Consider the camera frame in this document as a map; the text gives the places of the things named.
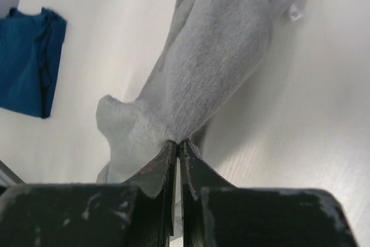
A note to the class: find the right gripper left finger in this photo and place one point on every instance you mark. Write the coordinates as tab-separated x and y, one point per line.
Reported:
137	212

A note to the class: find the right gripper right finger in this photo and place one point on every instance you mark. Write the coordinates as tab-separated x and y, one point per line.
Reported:
216	213

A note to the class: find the grey t shirt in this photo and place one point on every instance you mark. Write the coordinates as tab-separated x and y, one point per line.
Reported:
212	47

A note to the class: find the folded blue t shirt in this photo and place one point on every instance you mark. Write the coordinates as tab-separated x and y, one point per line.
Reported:
30	57

